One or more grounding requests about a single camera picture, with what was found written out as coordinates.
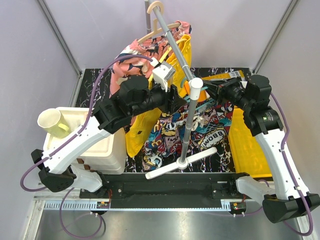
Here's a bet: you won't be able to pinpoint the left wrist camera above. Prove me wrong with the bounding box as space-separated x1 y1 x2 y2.
152 61 176 92

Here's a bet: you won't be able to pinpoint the yellow plastic tray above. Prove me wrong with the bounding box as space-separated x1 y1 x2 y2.
203 72 282 178

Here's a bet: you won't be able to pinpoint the yellow shorts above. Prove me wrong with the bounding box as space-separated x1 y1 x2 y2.
125 33 192 158

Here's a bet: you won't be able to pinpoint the pink patterned shorts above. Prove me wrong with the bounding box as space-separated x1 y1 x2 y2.
110 21 192 95

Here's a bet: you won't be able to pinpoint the teal plastic hanger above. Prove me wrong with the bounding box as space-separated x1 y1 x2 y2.
179 77 216 110

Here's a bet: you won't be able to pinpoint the beige wooden hanger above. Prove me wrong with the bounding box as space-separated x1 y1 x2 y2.
137 0 181 44

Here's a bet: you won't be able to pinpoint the cream yellow mug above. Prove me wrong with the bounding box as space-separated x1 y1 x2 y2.
37 108 72 139

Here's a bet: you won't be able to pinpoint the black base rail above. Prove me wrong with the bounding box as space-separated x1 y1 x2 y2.
79 172 245 203

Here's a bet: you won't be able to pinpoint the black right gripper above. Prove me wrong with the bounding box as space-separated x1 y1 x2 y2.
200 75 253 112

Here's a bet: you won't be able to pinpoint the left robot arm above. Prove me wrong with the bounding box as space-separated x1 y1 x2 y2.
31 75 186 198

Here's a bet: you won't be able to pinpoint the silver clothes rack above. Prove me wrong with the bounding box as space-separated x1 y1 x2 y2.
144 0 218 180

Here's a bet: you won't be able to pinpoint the white cable duct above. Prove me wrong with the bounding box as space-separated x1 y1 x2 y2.
43 196 247 214

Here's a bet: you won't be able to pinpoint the comic print shorts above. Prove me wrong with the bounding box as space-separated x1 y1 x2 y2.
142 98 236 171

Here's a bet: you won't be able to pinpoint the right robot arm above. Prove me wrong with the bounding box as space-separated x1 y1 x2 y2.
203 74 320 223

